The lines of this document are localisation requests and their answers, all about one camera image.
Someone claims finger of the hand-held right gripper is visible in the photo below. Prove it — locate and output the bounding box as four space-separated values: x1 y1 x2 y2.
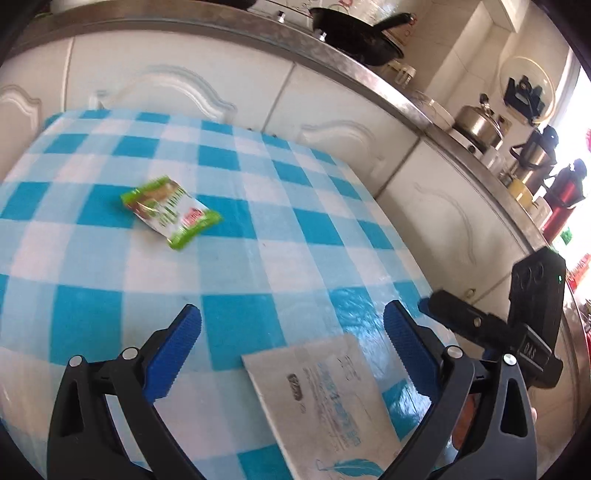
418 290 513 347

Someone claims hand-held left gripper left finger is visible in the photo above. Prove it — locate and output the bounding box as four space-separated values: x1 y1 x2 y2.
46 304 218 480

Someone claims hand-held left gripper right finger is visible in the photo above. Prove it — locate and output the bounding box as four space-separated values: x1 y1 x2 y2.
374 300 541 480

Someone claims white wet wipes packet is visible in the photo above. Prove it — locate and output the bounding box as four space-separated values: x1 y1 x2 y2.
241 333 402 480

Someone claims red thermos jug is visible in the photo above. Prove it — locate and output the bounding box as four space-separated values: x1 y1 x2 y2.
540 159 587 241

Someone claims steel thermos jug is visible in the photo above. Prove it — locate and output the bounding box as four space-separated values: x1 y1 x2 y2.
510 127 559 195

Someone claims green snack packet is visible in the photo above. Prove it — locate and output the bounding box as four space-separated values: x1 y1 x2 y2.
121 175 223 251

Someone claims blue white checked tablecloth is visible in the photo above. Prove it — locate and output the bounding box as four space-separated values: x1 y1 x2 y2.
0 108 462 480

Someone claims steel kettle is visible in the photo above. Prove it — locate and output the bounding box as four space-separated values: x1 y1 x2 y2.
455 95 504 148

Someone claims glass pot lid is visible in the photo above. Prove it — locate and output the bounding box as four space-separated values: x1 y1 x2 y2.
499 55 555 125

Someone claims white plastic holder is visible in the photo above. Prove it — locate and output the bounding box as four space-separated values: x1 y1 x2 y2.
383 62 416 88

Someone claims black frying pan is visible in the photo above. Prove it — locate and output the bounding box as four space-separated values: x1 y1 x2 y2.
308 7 416 65

